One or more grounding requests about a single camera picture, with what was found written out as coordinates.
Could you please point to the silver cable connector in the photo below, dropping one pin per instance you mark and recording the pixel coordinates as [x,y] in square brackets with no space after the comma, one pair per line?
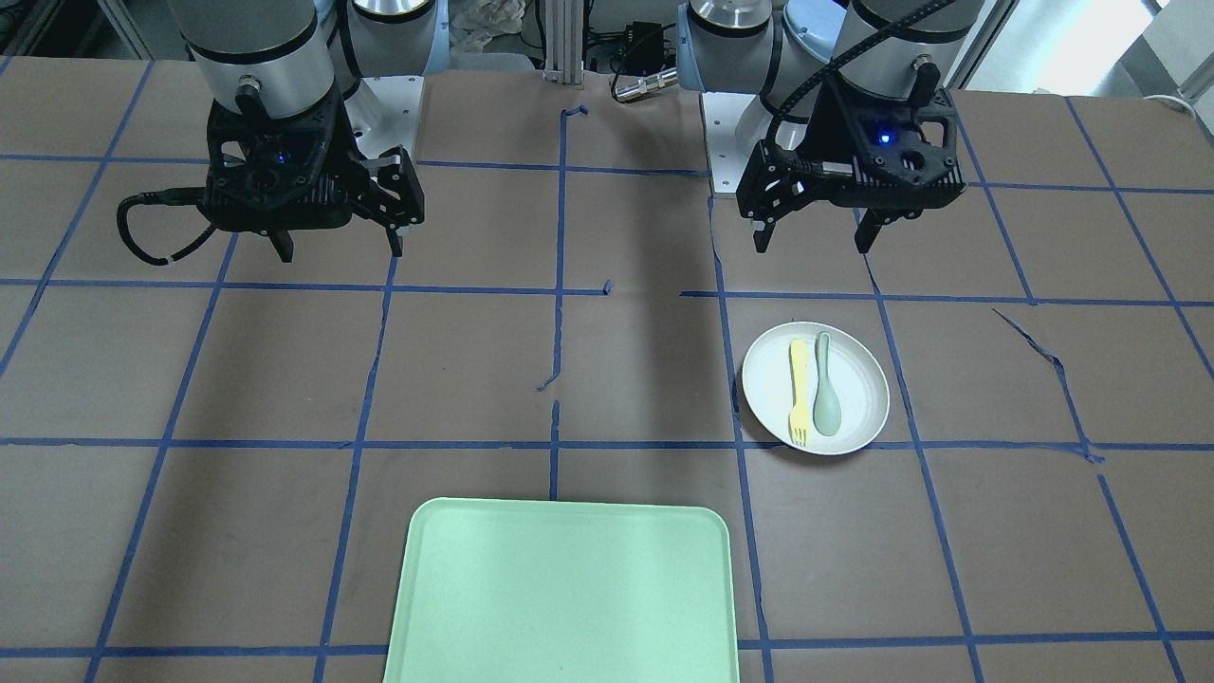
[645,86]

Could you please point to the white round plate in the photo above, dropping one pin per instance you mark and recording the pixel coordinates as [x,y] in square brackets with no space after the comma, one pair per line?
[862,387]

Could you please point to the light green tray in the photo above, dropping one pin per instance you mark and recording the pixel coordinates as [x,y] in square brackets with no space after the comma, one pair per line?
[542,591]

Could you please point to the yellow plastic fork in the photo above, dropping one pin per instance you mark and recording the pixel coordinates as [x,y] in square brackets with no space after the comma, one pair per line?
[799,418]

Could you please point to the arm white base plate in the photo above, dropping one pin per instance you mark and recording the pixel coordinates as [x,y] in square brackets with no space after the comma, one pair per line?
[385,113]
[733,123]

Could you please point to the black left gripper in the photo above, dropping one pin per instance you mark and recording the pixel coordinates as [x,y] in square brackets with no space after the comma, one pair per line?
[813,134]

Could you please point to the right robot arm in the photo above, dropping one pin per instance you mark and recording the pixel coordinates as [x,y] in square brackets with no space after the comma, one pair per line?
[297,50]

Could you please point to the aluminium profile post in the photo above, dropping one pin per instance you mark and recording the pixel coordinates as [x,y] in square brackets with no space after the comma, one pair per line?
[564,31]

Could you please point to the pale green plastic spoon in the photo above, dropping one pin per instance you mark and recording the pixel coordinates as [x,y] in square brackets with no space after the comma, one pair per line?
[826,413]

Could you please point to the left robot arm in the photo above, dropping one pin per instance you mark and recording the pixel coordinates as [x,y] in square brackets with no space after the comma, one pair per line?
[784,53]

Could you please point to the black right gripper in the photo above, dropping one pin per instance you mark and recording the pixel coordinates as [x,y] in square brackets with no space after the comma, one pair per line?
[391,193]

